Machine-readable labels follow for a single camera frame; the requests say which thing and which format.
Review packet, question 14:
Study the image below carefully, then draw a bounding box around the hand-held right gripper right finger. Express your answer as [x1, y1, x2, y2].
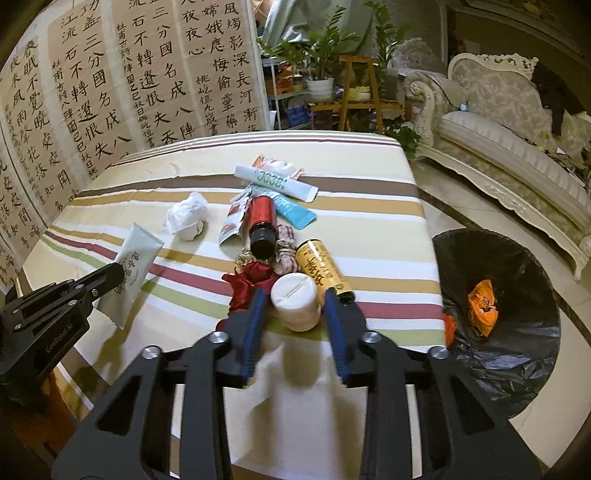
[323, 287, 543, 480]

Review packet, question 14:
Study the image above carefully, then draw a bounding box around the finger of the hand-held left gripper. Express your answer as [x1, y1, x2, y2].
[51, 262, 126, 311]

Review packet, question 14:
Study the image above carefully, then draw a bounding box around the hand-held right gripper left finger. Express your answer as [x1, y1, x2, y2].
[51, 288, 271, 480]

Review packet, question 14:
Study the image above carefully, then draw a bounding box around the white cream tube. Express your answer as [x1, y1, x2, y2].
[99, 222, 165, 329]

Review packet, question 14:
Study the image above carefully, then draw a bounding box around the white plastic jar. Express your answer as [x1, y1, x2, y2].
[270, 272, 321, 332]

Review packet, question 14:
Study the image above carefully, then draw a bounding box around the white green toothpaste tube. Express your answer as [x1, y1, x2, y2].
[234, 164, 318, 202]

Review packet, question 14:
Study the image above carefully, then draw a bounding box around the trash bin with black bag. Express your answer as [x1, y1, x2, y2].
[431, 227, 561, 421]

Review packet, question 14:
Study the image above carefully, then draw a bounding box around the red cloth flower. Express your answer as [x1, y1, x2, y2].
[222, 261, 282, 319]

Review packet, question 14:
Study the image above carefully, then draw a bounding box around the yellow drink can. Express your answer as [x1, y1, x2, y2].
[294, 239, 355, 305]

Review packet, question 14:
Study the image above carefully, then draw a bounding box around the striped tablecloth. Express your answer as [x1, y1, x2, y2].
[16, 131, 446, 480]

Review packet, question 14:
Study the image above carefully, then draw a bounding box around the red and white sachet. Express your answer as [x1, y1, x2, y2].
[218, 185, 254, 245]

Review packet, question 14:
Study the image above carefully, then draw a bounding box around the red bottle with black cap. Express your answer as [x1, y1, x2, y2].
[249, 195, 278, 258]

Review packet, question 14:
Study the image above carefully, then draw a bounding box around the crumpled white tissue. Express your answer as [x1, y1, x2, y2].
[165, 193, 207, 242]

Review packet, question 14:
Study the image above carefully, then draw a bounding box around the red wrapper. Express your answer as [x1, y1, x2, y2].
[442, 311, 458, 347]

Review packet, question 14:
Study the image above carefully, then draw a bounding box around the blue tube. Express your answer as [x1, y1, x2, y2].
[272, 191, 318, 229]

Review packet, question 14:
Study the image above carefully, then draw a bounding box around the orange plastic bag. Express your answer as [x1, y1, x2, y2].
[467, 279, 499, 337]

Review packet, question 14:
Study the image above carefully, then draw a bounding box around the clear orange-edged wrapper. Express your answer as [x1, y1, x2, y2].
[252, 156, 306, 182]

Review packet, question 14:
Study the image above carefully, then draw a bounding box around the small leafy floor plant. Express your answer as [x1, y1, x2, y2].
[383, 122, 423, 160]

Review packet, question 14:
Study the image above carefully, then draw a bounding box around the calligraphy screen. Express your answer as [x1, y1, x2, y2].
[0, 0, 271, 296]

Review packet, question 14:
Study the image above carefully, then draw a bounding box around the wooden stool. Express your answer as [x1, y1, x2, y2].
[309, 55, 407, 134]

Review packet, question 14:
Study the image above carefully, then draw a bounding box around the white metal shelf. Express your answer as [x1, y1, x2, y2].
[263, 60, 315, 134]

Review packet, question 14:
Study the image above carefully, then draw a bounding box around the green plant in white pot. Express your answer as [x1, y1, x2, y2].
[256, 14, 370, 104]

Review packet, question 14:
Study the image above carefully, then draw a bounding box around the cream ornate sofa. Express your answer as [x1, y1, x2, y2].
[404, 39, 591, 282]

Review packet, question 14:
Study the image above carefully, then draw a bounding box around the tall green plant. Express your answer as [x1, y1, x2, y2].
[365, 0, 411, 70]

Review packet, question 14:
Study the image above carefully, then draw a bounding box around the grey hanging cloth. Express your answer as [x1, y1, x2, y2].
[261, 0, 379, 56]

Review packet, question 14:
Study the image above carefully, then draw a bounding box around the black cloth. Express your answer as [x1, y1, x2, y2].
[531, 60, 587, 137]

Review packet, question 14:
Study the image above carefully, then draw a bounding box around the pink and white braided rope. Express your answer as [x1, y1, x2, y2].
[276, 224, 298, 278]

